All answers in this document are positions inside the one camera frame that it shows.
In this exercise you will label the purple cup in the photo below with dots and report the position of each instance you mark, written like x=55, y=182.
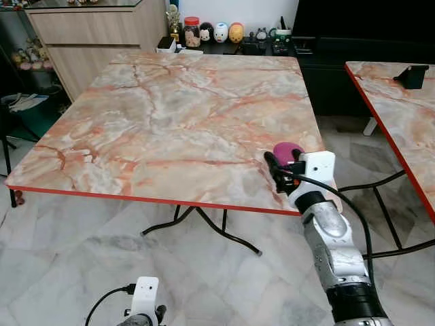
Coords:
x=287, y=149

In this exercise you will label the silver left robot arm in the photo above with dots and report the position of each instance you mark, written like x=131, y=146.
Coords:
x=136, y=321

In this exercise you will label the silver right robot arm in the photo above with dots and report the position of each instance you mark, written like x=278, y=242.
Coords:
x=333, y=244

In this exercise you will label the black tv console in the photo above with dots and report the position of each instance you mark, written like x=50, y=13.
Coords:
x=340, y=75

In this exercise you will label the large marble folding table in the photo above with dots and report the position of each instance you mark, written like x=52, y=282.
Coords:
x=170, y=122

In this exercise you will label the marble table with rounded corner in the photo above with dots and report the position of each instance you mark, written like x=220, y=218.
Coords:
x=408, y=115

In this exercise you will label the green and white mug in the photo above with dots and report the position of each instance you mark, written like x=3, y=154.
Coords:
x=283, y=35

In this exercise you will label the small grey totoro figure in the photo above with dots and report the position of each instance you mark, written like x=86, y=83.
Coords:
x=261, y=34

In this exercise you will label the yellow round toy figure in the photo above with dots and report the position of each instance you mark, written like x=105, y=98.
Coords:
x=236, y=32

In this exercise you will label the white round toy figure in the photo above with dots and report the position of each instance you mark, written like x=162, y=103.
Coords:
x=221, y=32

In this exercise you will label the black phone stand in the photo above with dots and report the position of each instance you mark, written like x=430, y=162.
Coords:
x=412, y=76

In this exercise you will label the black round toy figure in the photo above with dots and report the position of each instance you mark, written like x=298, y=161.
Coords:
x=206, y=32

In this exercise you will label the glass jar with red lid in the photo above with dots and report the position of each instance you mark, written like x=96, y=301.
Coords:
x=192, y=34

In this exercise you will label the black television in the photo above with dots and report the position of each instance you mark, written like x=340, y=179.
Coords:
x=363, y=17

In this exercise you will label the small white box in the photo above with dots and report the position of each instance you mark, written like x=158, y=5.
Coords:
x=166, y=44

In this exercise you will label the gold trophy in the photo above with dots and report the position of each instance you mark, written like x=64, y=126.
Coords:
x=173, y=20

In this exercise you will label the light wooden cabinet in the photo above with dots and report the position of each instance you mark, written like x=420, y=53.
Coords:
x=102, y=41

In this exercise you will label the row of small plush toys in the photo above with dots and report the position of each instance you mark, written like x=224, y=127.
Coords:
x=30, y=58

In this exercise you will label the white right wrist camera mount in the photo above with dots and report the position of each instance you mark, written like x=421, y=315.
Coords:
x=318, y=168

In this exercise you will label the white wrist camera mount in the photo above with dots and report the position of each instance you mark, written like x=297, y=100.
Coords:
x=145, y=295
x=318, y=168

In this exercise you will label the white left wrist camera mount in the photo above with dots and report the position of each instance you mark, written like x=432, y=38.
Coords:
x=145, y=295

